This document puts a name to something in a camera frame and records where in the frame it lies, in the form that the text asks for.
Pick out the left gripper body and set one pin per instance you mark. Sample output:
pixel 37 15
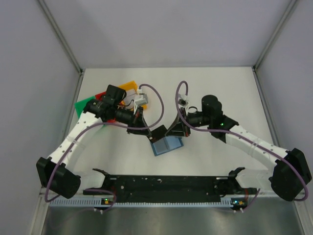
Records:
pixel 128 117

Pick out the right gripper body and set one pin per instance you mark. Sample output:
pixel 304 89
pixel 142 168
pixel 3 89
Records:
pixel 199 119

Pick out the black credit card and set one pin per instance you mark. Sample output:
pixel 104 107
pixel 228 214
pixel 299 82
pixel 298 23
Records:
pixel 158 133

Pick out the blue leather card holder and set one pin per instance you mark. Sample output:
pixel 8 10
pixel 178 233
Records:
pixel 166 145

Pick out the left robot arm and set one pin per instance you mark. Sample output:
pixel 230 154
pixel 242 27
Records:
pixel 56 172

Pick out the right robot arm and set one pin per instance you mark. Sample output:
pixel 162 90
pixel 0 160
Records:
pixel 286 171

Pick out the yellow plastic bin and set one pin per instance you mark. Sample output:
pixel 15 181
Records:
pixel 128 101

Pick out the red plastic bin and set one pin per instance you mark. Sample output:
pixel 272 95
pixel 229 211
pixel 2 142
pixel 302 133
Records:
pixel 99 97

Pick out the green plastic bin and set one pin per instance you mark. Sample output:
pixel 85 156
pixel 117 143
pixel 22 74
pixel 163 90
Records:
pixel 82 106

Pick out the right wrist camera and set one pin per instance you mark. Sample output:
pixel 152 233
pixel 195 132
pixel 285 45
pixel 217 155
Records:
pixel 183 100

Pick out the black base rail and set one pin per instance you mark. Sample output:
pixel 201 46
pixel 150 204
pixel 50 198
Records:
pixel 173 189

